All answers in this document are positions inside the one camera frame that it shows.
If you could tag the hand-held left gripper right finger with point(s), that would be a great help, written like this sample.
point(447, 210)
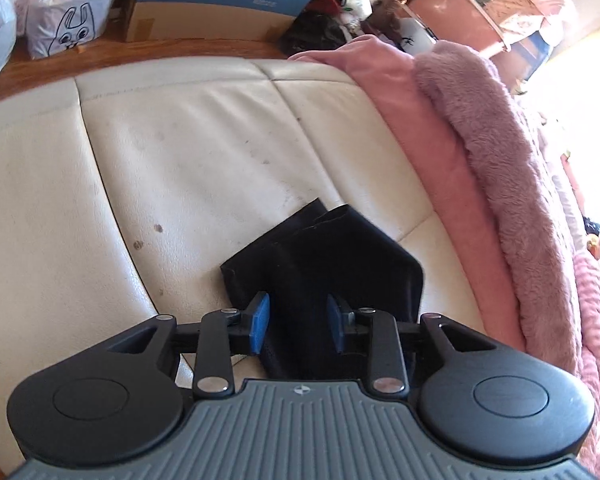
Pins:
point(334, 321)

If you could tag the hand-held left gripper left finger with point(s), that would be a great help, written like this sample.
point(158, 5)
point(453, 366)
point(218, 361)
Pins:
point(259, 321)

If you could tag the black pants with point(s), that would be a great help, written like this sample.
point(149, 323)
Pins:
point(330, 260)

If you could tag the cream leather bench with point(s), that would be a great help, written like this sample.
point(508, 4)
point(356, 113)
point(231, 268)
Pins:
point(190, 160)

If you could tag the pink bed sheet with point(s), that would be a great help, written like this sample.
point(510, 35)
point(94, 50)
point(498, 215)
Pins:
point(420, 135)

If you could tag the mauve fuzzy blanket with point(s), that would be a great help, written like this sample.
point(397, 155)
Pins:
point(505, 160)

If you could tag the pink ribbed blanket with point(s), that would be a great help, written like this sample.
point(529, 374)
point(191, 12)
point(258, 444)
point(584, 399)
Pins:
point(594, 320)

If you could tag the black bag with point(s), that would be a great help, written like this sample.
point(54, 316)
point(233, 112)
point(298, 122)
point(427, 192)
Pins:
point(312, 34)

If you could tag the cardboard box with blue stripe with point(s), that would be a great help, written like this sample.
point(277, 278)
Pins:
point(215, 0)

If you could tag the white rabbit print plastic bag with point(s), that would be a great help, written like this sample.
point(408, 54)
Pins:
point(67, 17)

